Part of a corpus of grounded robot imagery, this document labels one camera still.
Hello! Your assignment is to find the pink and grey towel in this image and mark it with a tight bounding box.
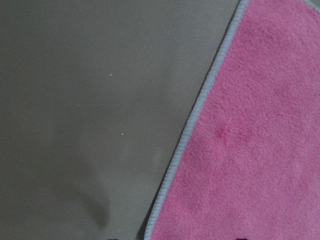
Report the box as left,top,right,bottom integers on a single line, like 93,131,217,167
144,0,320,240

